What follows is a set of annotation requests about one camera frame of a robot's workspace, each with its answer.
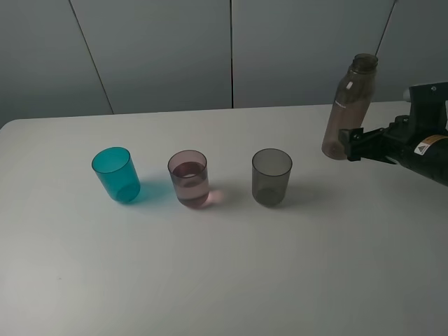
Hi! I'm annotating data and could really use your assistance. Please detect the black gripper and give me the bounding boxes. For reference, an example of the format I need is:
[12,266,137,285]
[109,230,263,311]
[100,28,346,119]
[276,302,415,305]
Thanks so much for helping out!
[338,117,420,165]

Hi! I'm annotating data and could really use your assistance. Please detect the brown translucent water bottle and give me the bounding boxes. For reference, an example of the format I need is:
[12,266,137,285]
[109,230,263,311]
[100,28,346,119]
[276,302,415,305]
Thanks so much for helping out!
[321,53,378,160]

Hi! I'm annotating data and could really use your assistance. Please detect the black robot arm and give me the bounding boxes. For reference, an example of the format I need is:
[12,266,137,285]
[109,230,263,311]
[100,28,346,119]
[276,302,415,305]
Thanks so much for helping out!
[338,115,447,186]

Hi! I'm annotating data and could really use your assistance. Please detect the grey translucent plastic cup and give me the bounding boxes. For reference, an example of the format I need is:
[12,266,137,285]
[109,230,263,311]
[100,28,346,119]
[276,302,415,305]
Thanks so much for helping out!
[251,148,293,207]

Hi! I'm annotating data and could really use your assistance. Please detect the pink translucent plastic cup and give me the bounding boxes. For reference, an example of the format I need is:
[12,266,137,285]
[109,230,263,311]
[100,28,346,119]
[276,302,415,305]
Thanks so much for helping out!
[167,150,209,209]

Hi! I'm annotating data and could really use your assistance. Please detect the teal plastic cup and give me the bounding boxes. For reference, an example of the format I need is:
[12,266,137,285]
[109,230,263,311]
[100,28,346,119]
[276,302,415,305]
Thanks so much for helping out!
[92,147,141,203]

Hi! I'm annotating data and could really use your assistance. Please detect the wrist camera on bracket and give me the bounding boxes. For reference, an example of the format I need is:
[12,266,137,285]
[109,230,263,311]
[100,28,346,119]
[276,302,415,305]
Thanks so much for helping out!
[403,82,447,136]

